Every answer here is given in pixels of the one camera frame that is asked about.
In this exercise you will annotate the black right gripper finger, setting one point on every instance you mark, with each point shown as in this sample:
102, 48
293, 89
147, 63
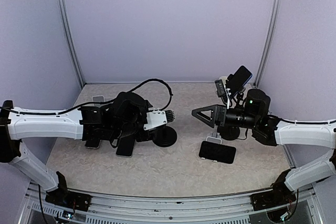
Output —
210, 108
208, 120

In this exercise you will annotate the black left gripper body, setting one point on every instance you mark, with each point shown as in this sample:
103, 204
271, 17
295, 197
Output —
127, 129

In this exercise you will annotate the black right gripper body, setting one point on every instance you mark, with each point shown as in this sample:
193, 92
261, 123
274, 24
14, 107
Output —
248, 121

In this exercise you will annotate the black phone landscape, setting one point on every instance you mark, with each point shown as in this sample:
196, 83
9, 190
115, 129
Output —
229, 154

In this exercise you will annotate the black round base phone stand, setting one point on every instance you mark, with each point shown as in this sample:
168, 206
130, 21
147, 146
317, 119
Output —
166, 136

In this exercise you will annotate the black phone clear case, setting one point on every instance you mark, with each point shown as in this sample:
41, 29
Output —
93, 144

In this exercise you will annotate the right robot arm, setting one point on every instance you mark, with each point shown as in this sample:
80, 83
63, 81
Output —
271, 130

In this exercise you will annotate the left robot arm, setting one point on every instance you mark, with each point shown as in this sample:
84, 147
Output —
83, 122

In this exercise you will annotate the white phone stand right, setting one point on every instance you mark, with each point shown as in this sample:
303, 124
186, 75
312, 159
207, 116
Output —
212, 138

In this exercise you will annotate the black phone blue edge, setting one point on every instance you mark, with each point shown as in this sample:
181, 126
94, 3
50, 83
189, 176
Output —
238, 80

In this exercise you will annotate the white folding phone stand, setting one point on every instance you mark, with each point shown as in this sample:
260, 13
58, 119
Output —
98, 98

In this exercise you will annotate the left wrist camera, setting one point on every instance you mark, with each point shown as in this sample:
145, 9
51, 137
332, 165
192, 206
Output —
158, 118

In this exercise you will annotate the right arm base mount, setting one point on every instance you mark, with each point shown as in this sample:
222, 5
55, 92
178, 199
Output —
279, 195

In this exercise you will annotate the front aluminium rail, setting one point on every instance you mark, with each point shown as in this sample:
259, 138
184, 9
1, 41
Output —
110, 206

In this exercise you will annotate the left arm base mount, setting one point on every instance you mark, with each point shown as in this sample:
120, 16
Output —
73, 200

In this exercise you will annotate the right aluminium frame post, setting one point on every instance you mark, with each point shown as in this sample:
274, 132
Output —
267, 45

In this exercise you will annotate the aluminium frame post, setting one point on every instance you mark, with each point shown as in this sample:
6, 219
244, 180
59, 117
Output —
267, 45
70, 42

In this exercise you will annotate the left aluminium frame post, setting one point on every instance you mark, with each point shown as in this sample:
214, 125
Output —
70, 42

